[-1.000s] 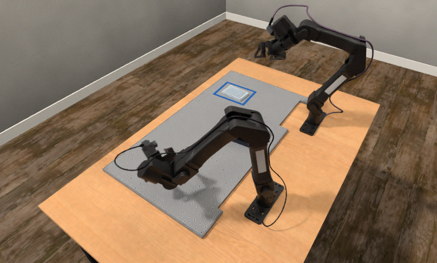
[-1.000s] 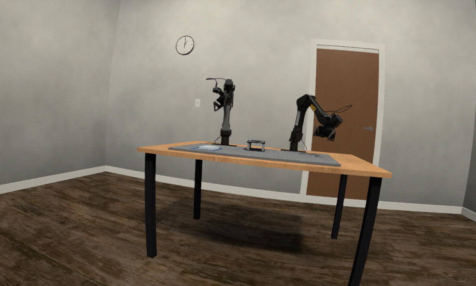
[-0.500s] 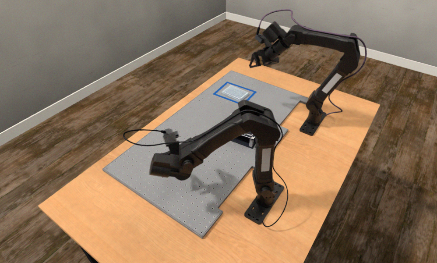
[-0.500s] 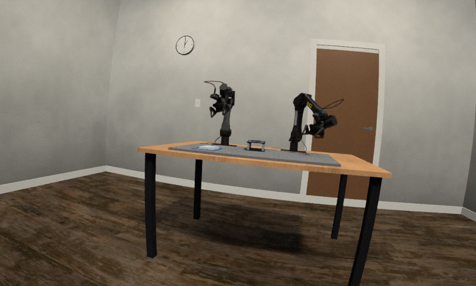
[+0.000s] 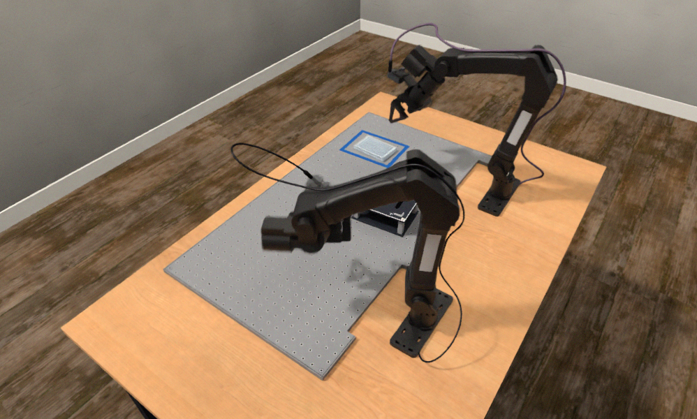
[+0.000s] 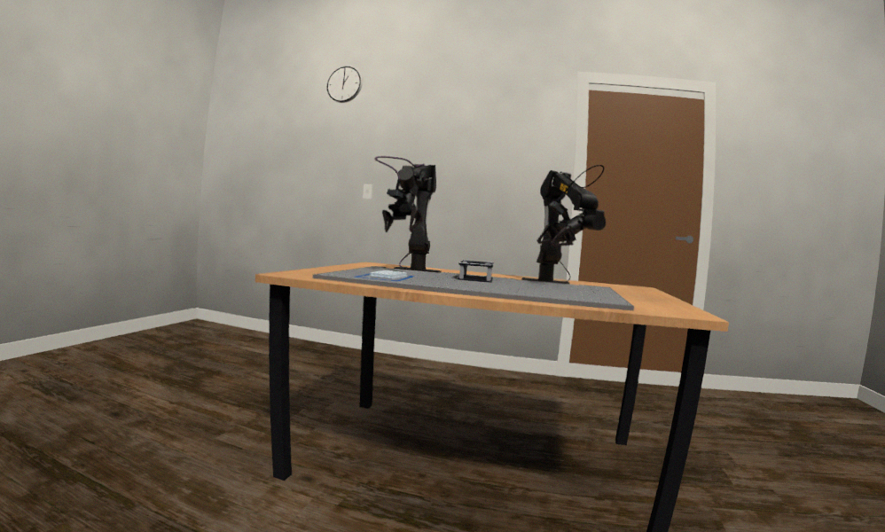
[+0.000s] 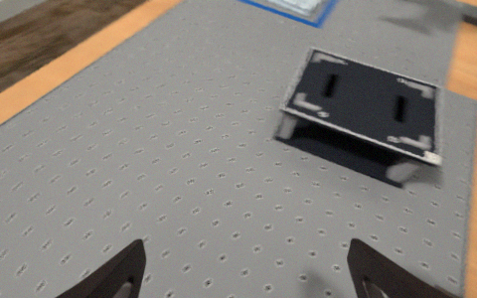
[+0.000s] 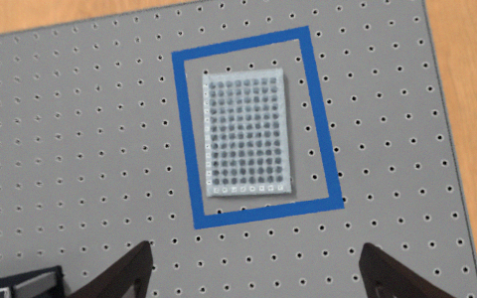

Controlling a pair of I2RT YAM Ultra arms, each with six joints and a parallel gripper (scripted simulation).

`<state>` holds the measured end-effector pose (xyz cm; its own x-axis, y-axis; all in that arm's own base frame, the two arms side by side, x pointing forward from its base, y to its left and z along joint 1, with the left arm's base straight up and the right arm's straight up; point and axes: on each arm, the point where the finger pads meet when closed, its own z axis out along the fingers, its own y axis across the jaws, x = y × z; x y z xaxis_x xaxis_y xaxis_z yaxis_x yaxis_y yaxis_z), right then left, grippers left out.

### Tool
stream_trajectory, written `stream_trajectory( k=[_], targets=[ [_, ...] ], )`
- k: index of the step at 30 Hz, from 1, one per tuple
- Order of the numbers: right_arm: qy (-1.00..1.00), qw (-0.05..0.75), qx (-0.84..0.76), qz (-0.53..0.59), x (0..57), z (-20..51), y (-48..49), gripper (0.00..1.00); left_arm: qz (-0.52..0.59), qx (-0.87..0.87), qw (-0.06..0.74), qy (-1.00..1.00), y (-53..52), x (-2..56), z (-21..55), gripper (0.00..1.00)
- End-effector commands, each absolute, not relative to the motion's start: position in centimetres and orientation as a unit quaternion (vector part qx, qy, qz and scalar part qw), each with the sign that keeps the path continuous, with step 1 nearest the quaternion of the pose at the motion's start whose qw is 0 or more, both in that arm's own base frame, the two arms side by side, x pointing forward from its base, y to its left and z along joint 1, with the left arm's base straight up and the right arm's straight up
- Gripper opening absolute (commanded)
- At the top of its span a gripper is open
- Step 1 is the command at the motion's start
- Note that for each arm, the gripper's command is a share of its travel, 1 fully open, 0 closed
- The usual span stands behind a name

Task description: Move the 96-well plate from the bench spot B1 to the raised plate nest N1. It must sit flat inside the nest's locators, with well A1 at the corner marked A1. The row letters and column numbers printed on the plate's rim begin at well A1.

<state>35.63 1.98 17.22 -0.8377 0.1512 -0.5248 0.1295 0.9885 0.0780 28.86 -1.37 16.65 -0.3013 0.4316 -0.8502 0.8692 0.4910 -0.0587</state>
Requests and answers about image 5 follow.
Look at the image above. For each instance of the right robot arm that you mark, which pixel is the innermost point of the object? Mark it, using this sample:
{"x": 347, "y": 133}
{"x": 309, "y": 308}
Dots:
{"x": 539, "y": 81}

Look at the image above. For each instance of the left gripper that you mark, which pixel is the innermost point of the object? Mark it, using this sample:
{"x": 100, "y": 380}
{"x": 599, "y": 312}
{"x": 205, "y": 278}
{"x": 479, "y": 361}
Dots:
{"x": 340, "y": 230}

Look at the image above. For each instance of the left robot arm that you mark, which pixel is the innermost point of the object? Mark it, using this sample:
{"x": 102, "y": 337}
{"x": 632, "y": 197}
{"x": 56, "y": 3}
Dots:
{"x": 316, "y": 210}

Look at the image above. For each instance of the blue tape rectangle outline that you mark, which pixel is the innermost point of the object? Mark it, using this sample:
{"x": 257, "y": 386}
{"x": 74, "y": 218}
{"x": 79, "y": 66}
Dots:
{"x": 362, "y": 131}

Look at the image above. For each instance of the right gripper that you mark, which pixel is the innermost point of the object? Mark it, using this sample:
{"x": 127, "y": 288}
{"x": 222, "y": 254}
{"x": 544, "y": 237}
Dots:
{"x": 413, "y": 98}

